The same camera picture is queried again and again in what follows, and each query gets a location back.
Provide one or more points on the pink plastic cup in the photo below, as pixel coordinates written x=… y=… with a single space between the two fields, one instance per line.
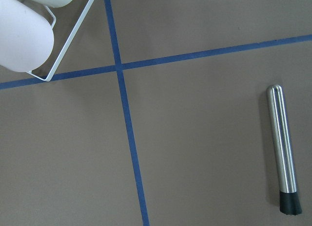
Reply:
x=26 y=38

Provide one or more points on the steel muddler black tip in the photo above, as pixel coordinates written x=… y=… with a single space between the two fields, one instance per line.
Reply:
x=289 y=202

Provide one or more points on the white wire cup rack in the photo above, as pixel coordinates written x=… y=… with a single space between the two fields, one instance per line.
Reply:
x=65 y=22

